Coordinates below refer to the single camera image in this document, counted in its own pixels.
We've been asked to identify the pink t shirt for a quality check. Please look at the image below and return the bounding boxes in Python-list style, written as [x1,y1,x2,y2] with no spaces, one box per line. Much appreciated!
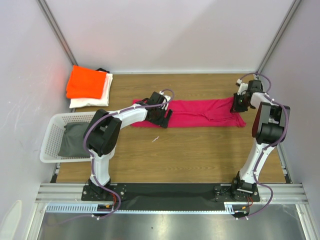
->
[131,96,247,129]

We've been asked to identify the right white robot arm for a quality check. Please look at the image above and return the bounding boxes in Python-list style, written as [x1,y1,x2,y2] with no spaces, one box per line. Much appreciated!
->
[230,79,290,201]

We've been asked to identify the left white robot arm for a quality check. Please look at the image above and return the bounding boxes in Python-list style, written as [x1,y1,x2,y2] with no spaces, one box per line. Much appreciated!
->
[81,90,175,201]

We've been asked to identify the white folded t shirt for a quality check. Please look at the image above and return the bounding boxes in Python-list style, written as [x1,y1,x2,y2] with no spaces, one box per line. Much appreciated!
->
[69,73,113,109]

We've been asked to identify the black folded t shirt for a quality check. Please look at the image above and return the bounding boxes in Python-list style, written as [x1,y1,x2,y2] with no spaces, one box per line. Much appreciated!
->
[96,68,110,74]

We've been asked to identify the orange folded t shirt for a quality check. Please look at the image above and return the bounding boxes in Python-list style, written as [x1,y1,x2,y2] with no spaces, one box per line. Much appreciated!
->
[66,65,107,99]

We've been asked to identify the grey t shirt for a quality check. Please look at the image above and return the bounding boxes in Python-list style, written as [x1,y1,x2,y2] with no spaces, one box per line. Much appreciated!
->
[58,122,90,158]

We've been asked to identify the white plastic basket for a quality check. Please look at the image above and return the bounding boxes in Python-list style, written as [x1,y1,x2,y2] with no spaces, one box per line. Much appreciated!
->
[39,111,95,163]

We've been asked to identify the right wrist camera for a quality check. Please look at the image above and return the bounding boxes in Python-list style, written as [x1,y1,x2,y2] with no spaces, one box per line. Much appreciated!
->
[236,78,248,96]

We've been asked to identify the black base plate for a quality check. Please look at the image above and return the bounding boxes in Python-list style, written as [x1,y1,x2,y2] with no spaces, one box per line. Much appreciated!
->
[82,182,261,212]

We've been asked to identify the white cable duct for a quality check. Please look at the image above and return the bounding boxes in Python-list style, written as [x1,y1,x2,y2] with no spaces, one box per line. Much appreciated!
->
[45,202,250,215]

